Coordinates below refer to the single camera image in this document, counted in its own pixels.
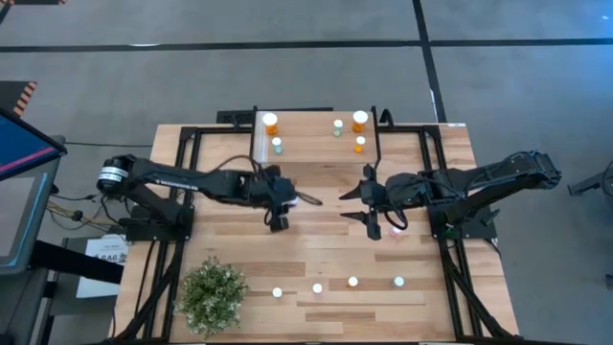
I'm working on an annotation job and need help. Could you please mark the white paper sheet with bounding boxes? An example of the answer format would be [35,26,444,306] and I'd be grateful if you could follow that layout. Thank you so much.
[75,234,130,300]

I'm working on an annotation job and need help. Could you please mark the monitor with blue screen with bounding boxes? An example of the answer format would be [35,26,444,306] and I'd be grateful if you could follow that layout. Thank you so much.
[0,107,68,183]

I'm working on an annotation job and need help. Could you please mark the green potted plant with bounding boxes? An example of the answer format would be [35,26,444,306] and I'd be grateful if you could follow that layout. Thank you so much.
[173,255,251,339]

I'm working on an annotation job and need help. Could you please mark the black aluminium table frame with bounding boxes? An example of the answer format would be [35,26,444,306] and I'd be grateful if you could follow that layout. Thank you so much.
[108,122,521,345]

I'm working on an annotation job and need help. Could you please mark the large orange pill bottle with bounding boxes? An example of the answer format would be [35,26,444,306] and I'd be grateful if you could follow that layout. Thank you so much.
[352,109,370,134]
[261,112,280,137]

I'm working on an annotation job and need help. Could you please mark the black stand base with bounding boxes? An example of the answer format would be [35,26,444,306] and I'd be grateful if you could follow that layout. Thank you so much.
[567,160,613,197]

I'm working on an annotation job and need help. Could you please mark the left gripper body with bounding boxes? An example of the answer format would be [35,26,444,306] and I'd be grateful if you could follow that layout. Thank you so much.
[253,165,298,234]

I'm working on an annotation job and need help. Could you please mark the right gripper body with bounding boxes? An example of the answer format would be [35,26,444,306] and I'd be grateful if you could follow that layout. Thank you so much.
[362,164,401,241]

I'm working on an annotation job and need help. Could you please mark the black power strip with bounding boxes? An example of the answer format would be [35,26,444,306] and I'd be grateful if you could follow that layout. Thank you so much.
[216,108,256,126]

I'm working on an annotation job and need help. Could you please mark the black mat, orange stripes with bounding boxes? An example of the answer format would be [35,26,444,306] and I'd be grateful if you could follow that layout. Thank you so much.
[0,80,38,119]

